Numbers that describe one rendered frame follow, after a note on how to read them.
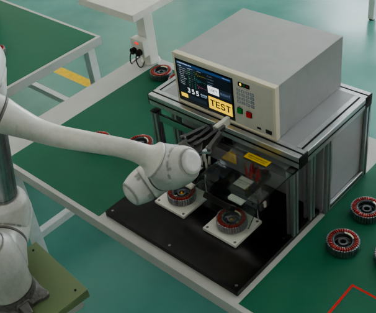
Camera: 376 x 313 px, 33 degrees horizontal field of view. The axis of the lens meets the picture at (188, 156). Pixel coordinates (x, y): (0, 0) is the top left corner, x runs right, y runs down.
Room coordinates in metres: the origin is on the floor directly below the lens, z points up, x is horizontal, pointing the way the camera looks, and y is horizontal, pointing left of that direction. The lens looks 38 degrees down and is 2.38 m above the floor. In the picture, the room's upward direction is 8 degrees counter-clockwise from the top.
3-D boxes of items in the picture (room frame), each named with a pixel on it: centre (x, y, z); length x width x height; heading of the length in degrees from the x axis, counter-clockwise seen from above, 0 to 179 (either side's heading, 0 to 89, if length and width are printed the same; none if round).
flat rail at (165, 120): (1.78, -0.11, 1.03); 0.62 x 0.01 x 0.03; 43
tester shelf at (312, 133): (1.93, -0.28, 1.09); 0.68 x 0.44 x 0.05; 43
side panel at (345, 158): (1.74, -0.55, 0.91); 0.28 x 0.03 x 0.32; 133
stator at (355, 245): (1.47, -0.48, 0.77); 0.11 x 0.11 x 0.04
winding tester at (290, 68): (1.92, -0.29, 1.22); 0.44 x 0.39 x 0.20; 43
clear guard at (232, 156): (1.56, -0.19, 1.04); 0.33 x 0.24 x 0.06; 133
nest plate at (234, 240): (1.62, -0.12, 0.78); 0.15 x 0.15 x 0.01; 43
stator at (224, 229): (1.62, -0.12, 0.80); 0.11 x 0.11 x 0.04
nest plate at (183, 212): (1.80, 0.04, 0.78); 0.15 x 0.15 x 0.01; 43
